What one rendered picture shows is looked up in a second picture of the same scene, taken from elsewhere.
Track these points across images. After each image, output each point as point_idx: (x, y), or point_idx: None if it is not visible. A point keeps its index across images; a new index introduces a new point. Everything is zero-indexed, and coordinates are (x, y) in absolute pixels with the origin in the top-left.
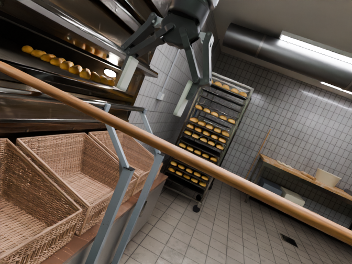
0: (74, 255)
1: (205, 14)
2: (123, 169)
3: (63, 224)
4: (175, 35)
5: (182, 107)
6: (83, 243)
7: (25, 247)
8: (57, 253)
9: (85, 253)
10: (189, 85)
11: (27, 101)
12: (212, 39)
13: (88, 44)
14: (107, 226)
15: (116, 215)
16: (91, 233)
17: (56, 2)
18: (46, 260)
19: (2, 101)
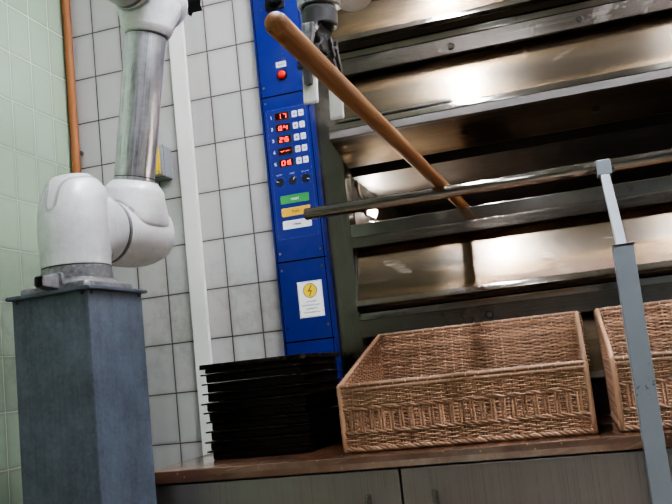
0: (575, 446)
1: (309, 13)
2: (612, 253)
3: (531, 373)
4: None
5: (309, 93)
6: (610, 435)
7: (448, 380)
8: (549, 438)
9: (644, 474)
10: (302, 73)
11: (597, 244)
12: (307, 25)
13: (637, 93)
14: (634, 389)
15: (651, 364)
16: None
17: (557, 79)
18: (524, 440)
19: (548, 254)
